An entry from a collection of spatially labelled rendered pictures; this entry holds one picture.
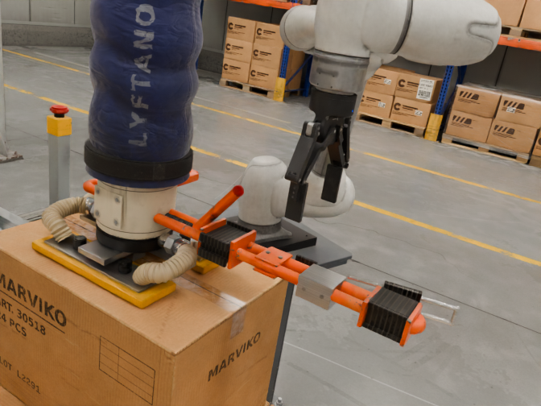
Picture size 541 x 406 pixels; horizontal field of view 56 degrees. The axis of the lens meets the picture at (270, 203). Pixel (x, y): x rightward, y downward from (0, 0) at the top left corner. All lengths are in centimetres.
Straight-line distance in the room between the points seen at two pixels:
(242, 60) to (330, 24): 867
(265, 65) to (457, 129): 345
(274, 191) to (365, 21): 98
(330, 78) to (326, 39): 6
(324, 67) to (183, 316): 54
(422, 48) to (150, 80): 48
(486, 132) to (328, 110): 715
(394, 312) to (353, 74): 39
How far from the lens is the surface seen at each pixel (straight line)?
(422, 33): 83
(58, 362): 125
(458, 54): 86
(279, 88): 892
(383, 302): 89
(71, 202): 127
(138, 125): 101
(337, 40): 80
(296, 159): 80
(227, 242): 99
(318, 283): 91
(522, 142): 790
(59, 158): 219
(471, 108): 794
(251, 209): 171
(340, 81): 81
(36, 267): 119
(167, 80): 100
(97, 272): 112
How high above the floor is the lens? 153
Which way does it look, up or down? 21 degrees down
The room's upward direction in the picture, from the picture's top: 9 degrees clockwise
